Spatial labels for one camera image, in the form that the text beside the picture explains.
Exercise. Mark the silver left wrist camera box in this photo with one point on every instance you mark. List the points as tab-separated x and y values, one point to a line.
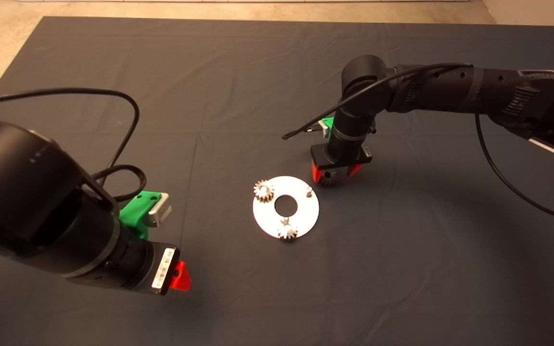
160	211

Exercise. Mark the round metal carrier plate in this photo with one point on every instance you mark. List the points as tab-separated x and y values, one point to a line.
306	211

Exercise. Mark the green right camera mount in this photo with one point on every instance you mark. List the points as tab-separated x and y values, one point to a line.
328	126

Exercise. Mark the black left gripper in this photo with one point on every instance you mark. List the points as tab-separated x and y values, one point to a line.
149	266

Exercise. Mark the small steel planetary gear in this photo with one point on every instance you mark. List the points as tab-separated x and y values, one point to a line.
263	191
329	179
286	232

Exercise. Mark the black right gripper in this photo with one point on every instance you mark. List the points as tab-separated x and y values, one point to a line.
342	154

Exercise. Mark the dark grey table cloth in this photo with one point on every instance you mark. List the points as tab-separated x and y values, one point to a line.
209	72

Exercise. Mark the green left camera mount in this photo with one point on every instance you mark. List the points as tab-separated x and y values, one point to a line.
135	211

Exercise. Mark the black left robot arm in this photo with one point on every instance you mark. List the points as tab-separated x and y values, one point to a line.
27	192

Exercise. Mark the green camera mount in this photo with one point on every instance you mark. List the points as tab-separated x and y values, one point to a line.
328	126
135	211

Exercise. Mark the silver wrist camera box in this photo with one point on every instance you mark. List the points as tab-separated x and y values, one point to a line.
160	211
323	129

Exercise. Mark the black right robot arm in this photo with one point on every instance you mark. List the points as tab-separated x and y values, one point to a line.
450	89

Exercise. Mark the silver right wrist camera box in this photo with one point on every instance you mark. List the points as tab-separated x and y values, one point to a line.
323	129

